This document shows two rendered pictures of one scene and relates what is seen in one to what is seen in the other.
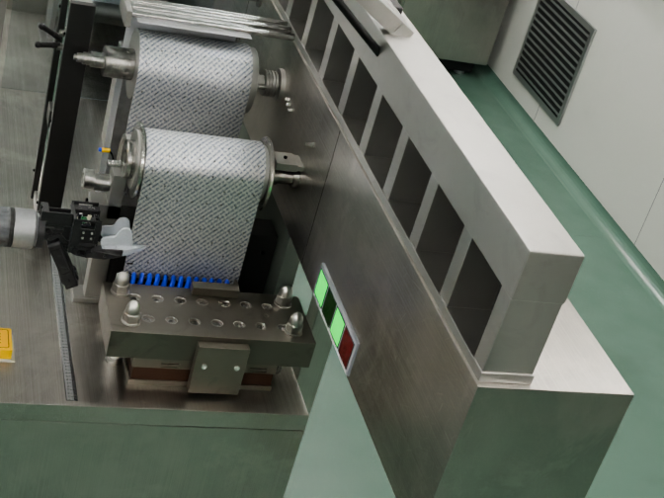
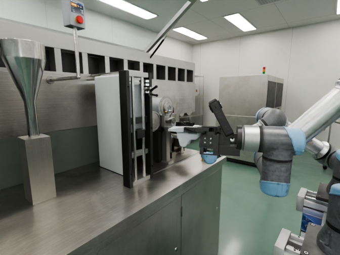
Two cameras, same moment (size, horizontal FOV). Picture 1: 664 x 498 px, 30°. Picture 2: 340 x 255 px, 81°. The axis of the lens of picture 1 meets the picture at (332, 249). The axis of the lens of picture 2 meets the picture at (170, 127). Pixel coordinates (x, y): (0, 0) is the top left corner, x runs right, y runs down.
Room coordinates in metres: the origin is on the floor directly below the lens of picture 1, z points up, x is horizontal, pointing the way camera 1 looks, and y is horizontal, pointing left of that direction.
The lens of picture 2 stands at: (2.71, 1.56, 1.34)
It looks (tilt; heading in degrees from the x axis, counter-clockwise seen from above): 10 degrees down; 241
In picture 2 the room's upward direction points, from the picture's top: straight up
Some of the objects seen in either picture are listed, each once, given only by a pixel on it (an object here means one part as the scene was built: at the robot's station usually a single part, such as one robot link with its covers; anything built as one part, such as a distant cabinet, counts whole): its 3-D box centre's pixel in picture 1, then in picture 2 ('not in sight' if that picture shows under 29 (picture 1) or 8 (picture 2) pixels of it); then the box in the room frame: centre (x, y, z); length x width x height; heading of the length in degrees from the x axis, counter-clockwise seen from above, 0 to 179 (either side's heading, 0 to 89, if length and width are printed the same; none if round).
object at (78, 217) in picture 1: (68, 228); (185, 128); (2.01, 0.49, 1.12); 0.12 x 0.08 x 0.09; 113
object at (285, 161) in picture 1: (288, 161); not in sight; (2.22, 0.14, 1.28); 0.06 x 0.05 x 0.02; 113
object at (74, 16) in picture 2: not in sight; (75, 14); (2.62, 0.60, 1.66); 0.07 x 0.07 x 0.10; 31
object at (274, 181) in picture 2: not in sight; (273, 172); (2.17, 1.22, 1.12); 0.11 x 0.08 x 0.11; 46
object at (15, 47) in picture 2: not in sight; (24, 51); (2.81, 0.59, 1.50); 0.14 x 0.14 x 0.06
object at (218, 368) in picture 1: (218, 369); not in sight; (1.92, 0.14, 0.97); 0.10 x 0.03 x 0.11; 113
